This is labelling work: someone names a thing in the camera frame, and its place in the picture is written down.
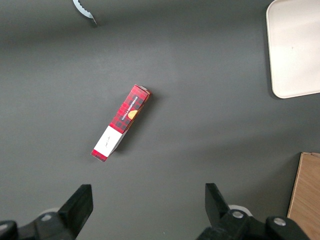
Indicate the red plaid shortbread box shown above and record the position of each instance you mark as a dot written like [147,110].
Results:
[122,122]

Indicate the beige rectangular tray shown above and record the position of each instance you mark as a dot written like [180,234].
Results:
[295,50]

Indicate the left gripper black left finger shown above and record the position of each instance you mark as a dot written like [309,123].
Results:
[75,212]

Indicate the wooden two-drawer cabinet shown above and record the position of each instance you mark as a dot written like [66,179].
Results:
[306,200]

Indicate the white serrated plastic strip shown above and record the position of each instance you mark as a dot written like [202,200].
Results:
[83,11]

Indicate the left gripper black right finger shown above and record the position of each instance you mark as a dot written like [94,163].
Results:
[220,220]

